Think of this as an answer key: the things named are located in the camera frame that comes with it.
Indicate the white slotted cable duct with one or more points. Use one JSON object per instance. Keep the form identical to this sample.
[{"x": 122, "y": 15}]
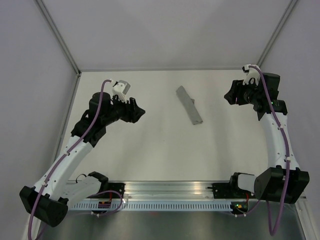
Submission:
[{"x": 154, "y": 206}]

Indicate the aluminium frame post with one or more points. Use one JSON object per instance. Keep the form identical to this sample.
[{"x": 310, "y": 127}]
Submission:
[
  {"x": 57, "y": 35},
  {"x": 285, "y": 16}
]

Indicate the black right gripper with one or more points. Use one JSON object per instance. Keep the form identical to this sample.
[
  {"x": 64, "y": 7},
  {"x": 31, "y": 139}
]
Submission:
[{"x": 236, "y": 91}]

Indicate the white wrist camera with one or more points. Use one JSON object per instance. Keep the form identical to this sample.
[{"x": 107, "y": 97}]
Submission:
[
  {"x": 252, "y": 73},
  {"x": 120, "y": 89}
]

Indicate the grey cloth napkin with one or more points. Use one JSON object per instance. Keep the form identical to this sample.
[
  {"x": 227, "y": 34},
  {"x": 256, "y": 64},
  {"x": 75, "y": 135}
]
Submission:
[{"x": 189, "y": 105}]

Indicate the right aluminium frame post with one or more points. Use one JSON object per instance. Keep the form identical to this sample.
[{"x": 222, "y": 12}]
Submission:
[{"x": 285, "y": 16}]

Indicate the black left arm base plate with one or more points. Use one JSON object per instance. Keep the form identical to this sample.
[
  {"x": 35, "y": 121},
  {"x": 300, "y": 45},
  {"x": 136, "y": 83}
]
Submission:
[{"x": 112, "y": 186}]

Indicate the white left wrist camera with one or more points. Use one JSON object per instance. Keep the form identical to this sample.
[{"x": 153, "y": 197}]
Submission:
[{"x": 120, "y": 89}]

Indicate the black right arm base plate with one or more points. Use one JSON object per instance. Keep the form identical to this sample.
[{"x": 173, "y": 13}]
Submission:
[{"x": 224, "y": 190}]

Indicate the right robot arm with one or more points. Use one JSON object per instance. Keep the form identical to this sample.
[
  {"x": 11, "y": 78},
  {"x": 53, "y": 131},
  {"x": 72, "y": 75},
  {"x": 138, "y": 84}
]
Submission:
[{"x": 283, "y": 174}]

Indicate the aluminium front rail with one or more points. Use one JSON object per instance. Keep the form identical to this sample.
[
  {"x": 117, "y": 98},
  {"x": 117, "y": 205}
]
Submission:
[{"x": 169, "y": 190}]

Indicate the left aluminium frame post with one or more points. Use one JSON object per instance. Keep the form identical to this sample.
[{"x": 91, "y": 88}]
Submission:
[{"x": 57, "y": 35}]

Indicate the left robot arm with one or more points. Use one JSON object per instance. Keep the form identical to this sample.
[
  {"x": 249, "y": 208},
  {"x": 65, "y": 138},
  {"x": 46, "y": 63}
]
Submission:
[{"x": 50, "y": 198}]

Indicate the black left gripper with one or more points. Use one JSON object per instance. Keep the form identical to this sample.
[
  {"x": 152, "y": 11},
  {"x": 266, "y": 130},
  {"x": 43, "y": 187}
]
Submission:
[{"x": 133, "y": 112}]

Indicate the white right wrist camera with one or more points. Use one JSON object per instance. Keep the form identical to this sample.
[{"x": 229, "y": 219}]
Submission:
[{"x": 252, "y": 73}]

